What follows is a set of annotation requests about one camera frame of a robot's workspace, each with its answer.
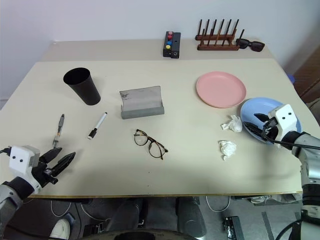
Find grey pen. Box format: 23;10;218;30
52;113;66;149

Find black sunglasses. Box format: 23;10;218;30
235;37;266;53

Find white shoe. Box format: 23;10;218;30
49;217;73;239

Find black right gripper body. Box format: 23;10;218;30
261;117;283;145

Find brown wooden cabinet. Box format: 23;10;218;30
291;52;320;104

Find black box with coloured buttons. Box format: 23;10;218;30
162;30;175;58

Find crumpled white tissue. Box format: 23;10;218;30
220;114;243;133
218;139;238;161

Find grey glasses case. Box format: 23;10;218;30
118;85;166;121

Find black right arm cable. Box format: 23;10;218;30
262;120;320;151

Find blue plate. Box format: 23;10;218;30
239;97;303;146

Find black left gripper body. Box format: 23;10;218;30
31;155;60;189

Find dark rounded leg shape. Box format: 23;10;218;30
109;197;144;234
175;196;208;239

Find white marker with black cap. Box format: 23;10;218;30
87;112;109;141

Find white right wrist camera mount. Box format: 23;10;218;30
267;103;303;144

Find black plastic cup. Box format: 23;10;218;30
62;67;102;106

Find pink plate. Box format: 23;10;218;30
195;71;248;109

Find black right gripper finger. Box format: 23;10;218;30
253;112;270;124
243;121;266;138

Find white floor cable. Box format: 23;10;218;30
50;199;112;227
205;195;232;213

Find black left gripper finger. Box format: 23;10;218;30
39;147;63;164
49;151;77;176

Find tortoiseshell eyeglasses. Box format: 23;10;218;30
133;128;169;161

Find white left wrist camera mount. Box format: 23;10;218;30
8;145;42;195

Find brown wooden peg rack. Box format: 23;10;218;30
195;18;246;52

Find black device on floor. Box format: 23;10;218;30
222;215;245;240

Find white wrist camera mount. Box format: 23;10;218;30
8;145;42;195
267;103;303;144

